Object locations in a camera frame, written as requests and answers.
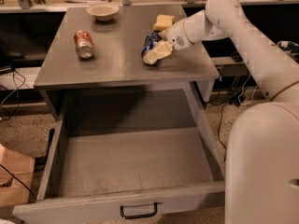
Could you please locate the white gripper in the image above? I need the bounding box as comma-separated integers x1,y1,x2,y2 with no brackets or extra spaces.
142,19,193,65

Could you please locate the blue pepsi can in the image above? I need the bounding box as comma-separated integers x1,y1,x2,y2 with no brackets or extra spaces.
141,32,162,58

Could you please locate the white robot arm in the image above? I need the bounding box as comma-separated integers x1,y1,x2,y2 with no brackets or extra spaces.
141,0,299,224

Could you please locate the red soda can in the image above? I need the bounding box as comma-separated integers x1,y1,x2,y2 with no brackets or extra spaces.
74,30,94,59

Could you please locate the open grey top drawer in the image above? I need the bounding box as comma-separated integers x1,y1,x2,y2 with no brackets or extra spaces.
13,82,224,224

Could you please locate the yellow sponge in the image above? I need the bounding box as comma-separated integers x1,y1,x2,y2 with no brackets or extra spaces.
153,14,175,31

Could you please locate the white bowl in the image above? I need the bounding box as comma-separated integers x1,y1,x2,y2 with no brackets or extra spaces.
87,3,119,22

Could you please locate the grey cabinet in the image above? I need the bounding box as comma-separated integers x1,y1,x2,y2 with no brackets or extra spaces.
33,4,221,121

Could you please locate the black remote on shelf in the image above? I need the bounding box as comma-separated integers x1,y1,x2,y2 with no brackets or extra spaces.
231,51,243,63

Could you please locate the cardboard box left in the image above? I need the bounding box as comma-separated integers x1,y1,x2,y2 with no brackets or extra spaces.
0,145,35,218

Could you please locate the black floor cable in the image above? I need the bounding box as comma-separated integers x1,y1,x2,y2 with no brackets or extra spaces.
207,91,247,162

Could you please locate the black drawer handle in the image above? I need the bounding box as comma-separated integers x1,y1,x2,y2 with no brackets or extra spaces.
120,203,158,219

